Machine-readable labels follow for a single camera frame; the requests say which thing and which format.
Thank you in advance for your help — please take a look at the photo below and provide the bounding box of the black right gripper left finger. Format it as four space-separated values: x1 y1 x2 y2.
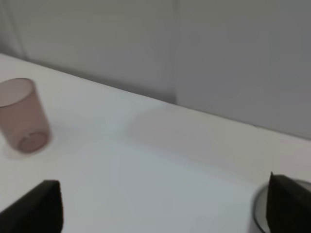
0 180 63 233

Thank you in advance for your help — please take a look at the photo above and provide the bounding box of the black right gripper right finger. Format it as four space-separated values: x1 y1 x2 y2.
266 173 311 233

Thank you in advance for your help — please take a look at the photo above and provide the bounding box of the grey translucent cup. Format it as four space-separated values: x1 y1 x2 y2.
252 179 311 233

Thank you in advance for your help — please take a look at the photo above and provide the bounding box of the pink translucent cup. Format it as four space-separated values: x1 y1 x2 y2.
0 78 51 153

